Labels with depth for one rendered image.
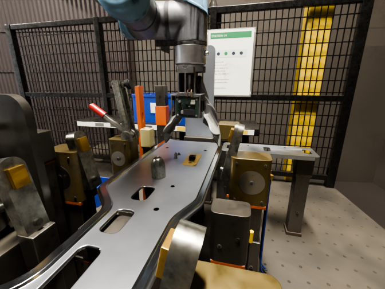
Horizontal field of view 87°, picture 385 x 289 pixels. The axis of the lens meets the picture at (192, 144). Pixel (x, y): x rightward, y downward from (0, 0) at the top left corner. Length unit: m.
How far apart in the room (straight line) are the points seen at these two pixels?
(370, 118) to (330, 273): 2.59
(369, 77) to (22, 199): 3.09
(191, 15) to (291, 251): 0.72
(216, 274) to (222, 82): 0.95
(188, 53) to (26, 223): 0.42
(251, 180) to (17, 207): 0.42
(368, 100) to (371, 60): 0.43
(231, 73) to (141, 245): 0.91
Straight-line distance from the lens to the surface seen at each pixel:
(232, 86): 1.07
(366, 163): 3.36
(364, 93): 3.10
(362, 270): 0.83
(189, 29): 0.50
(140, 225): 0.34
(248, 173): 0.48
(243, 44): 1.09
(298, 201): 0.78
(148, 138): 0.68
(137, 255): 0.30
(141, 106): 0.71
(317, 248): 0.84
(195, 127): 0.83
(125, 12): 0.38
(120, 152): 0.63
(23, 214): 0.40
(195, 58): 0.49
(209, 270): 0.21
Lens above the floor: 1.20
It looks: 16 degrees down
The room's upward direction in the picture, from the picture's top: straight up
